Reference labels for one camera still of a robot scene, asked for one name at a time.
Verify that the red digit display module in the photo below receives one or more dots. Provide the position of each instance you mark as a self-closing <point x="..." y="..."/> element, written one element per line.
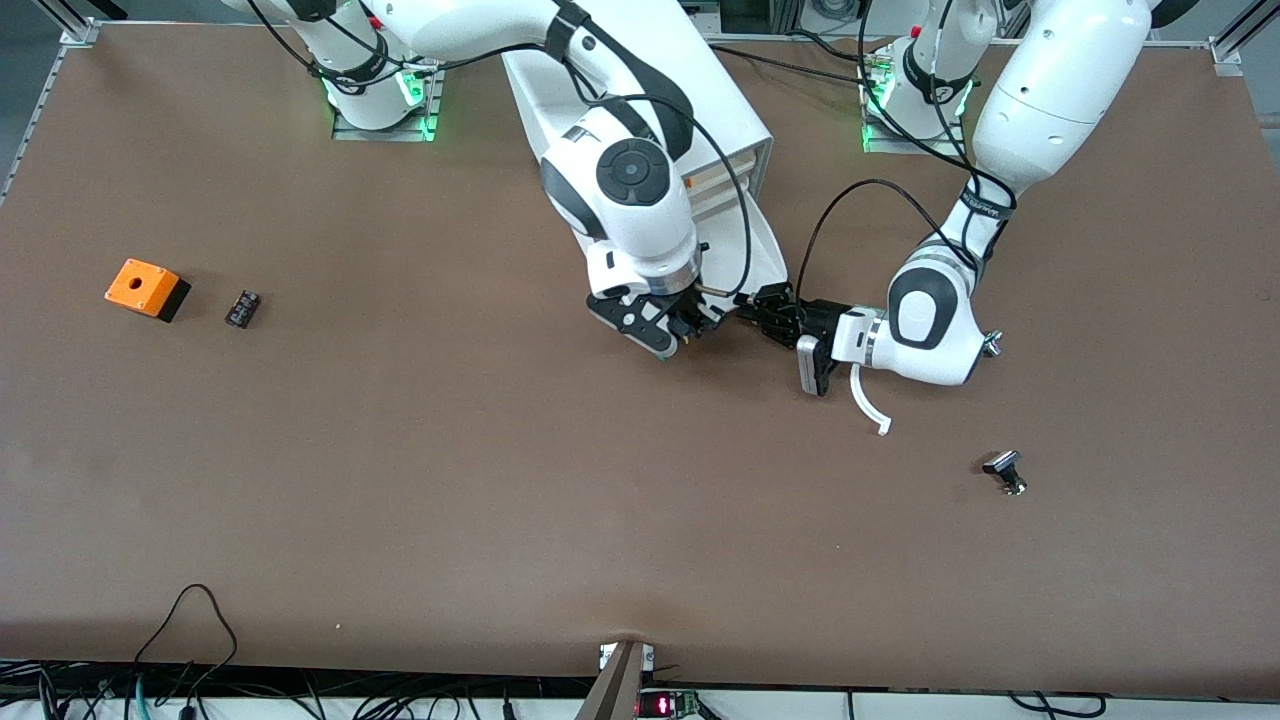
<point x="660" y="705"/>

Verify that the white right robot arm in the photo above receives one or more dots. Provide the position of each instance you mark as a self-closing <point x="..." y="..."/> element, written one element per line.
<point x="630" y="200"/>

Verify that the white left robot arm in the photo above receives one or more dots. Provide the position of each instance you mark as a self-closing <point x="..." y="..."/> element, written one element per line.
<point x="1050" y="90"/>

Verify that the aluminium corner bracket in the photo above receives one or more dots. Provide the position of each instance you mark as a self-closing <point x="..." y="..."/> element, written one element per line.
<point x="1226" y="55"/>
<point x="80" y="32"/>

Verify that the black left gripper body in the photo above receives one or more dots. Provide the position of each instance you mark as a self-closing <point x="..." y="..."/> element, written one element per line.
<point x="822" y="320"/>

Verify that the white curved plastic arc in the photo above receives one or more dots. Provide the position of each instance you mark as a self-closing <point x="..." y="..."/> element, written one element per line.
<point x="868" y="405"/>

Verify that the small metal bolt lower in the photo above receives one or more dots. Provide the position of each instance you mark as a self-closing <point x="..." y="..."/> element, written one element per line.
<point x="1005" y="470"/>

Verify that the small black contact block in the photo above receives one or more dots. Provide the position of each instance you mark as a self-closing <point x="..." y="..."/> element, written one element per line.
<point x="242" y="308"/>

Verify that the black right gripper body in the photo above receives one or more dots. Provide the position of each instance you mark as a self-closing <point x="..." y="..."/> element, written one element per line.
<point x="688" y="313"/>

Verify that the orange box with hole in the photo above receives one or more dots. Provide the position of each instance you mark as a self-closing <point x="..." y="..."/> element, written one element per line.
<point x="142" y="285"/>

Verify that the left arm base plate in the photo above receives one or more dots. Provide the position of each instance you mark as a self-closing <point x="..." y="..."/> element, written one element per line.
<point x="875" y="140"/>

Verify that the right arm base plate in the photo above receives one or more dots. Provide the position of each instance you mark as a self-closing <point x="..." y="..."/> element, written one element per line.
<point x="435" y="100"/>

